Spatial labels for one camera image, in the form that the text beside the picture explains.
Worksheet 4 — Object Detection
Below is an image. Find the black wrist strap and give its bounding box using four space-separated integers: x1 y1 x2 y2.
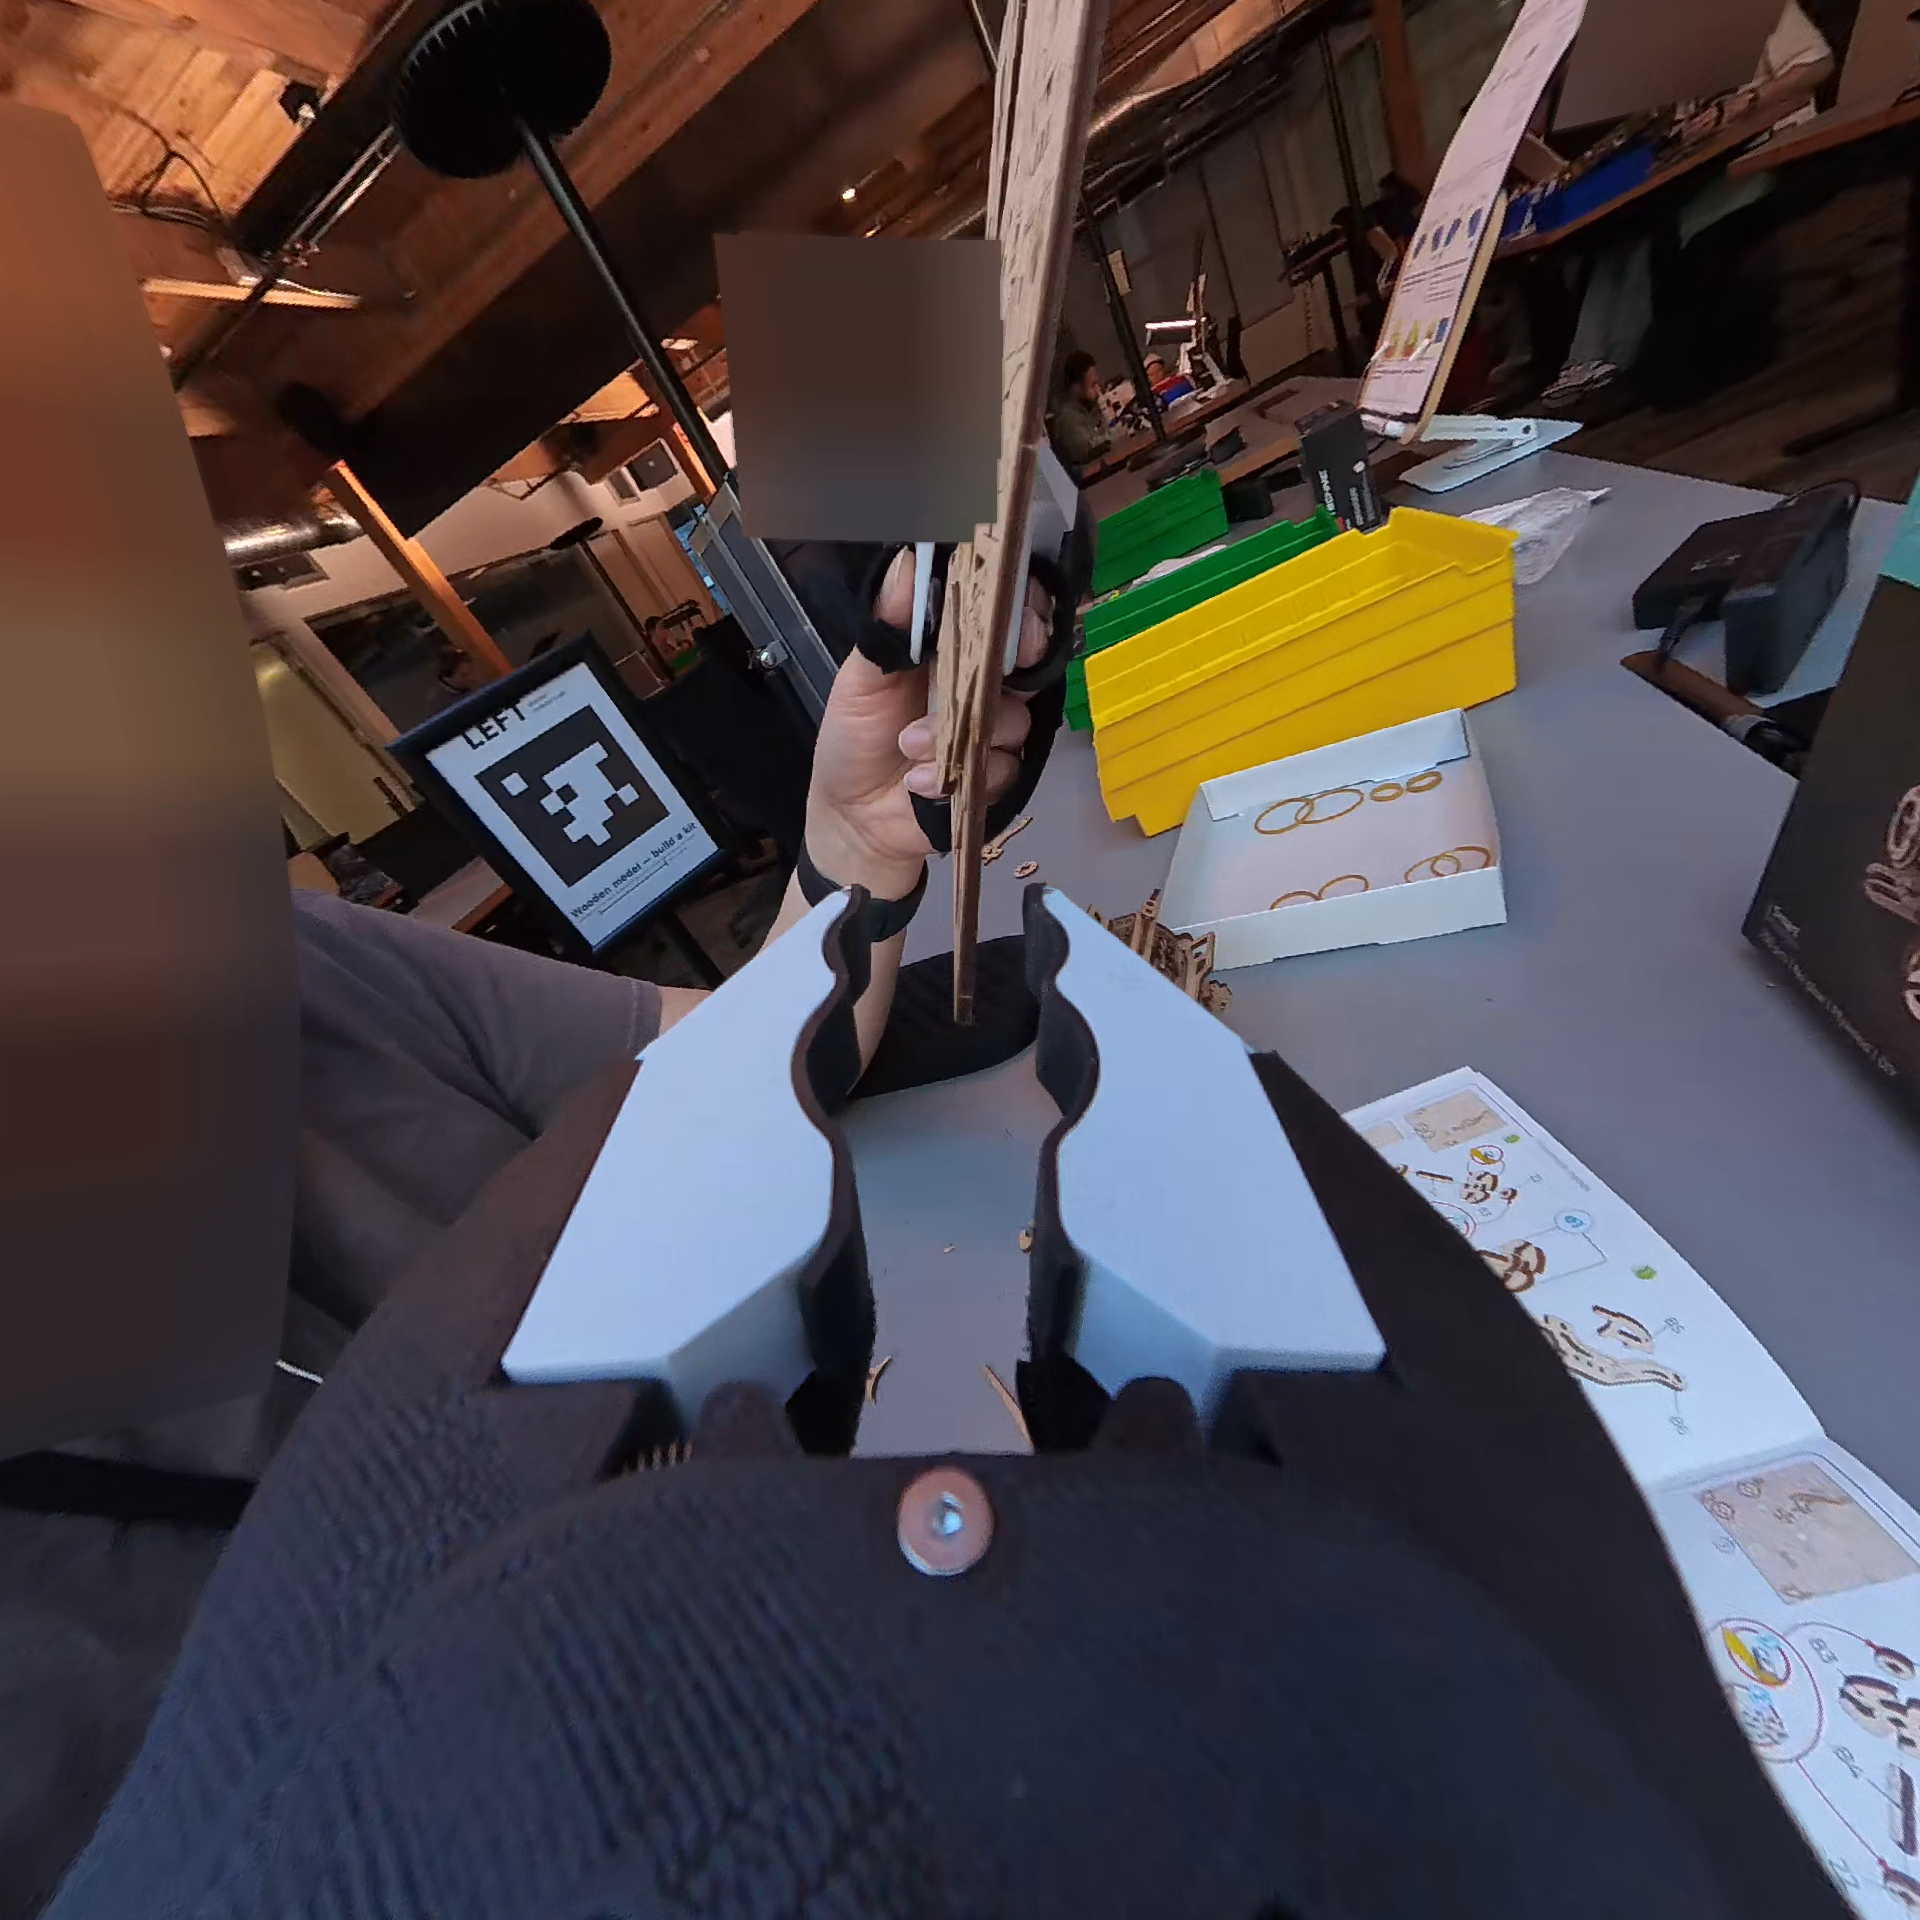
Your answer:
790 844 926 944

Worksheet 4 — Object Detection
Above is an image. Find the black round-base pole stand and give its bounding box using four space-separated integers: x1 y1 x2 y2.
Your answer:
387 0 741 472

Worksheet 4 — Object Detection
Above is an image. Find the person's left hand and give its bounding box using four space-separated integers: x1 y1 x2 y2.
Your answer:
805 550 1055 902

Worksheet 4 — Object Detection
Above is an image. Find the partly built wooden model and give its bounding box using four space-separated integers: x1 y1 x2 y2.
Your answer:
1087 887 1237 1022

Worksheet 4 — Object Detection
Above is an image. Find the black model kit box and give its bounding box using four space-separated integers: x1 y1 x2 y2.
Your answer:
1743 479 1920 1125

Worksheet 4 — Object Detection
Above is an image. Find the yellow plastic bin stack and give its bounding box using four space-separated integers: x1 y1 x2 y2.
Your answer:
1084 508 1520 839

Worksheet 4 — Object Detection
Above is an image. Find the printed instruction booklet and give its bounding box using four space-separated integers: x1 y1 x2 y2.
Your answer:
1341 1068 1920 1920

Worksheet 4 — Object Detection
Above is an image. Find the clear plastic bag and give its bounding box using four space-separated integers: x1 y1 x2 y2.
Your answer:
1463 486 1615 588

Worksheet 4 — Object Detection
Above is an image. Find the black textured pad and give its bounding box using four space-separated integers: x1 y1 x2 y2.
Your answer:
853 942 1040 1099

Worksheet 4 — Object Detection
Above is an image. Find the blue plastic bin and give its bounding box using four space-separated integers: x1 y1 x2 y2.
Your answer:
1499 139 1661 241

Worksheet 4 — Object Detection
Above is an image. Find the small green plastic bin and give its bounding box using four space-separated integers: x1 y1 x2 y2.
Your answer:
1090 469 1231 596

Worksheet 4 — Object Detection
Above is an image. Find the white board stand base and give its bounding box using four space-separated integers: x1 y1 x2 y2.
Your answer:
1395 415 1586 495

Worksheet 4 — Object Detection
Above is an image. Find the instruction sheet on board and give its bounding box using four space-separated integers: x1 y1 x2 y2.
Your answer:
1357 0 1592 445

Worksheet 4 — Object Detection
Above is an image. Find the long green plastic bin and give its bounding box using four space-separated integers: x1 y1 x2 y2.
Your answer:
1063 509 1340 734

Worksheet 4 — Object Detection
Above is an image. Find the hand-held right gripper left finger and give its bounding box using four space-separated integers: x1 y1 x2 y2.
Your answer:
503 885 875 1453

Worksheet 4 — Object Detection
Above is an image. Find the person's left forearm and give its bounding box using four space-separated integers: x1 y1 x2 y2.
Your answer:
762 891 902 1104

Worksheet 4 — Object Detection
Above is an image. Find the small black box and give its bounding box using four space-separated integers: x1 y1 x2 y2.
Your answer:
1300 406 1386 536

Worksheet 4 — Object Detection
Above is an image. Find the grey metal panel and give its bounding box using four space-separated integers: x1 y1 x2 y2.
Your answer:
701 479 840 725

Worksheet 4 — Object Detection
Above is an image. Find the black power adapter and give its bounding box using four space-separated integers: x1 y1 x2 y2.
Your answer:
1631 479 1863 696

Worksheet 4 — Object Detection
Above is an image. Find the person's grey shirt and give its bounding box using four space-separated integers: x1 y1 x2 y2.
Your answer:
288 889 670 1359

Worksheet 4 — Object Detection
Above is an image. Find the white cardboard box tray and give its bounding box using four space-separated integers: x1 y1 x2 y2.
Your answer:
1159 708 1509 974

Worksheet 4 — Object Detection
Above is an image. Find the wooden model parts sheet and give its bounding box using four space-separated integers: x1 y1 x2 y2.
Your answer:
902 0 1114 1029

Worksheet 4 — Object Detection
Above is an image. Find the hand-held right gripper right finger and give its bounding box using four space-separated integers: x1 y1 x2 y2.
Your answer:
1024 885 1386 1453

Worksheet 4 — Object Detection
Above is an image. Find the black framed marker sign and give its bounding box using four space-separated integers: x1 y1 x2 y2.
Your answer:
387 638 734 963

